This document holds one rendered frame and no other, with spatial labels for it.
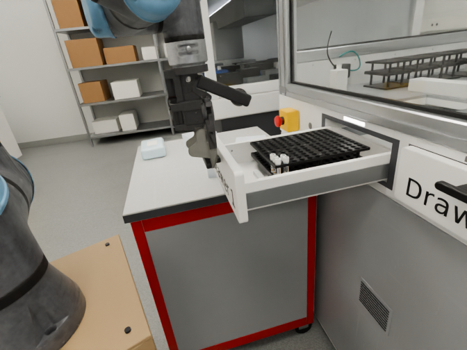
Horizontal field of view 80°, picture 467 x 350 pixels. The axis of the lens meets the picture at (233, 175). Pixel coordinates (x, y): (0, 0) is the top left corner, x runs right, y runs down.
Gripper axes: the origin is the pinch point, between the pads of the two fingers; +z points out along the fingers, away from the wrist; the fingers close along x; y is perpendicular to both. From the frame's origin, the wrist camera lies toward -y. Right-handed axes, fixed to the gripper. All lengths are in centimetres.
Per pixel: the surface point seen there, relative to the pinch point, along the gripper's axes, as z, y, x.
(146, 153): 12, 19, -50
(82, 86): 5, 119, -383
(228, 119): 11, -21, -82
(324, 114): -2.1, -35.1, -13.4
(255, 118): 13, -35, -82
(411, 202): 7.9, -33.3, 21.2
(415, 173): 1.8, -33.4, 21.1
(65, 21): -74, 113, -382
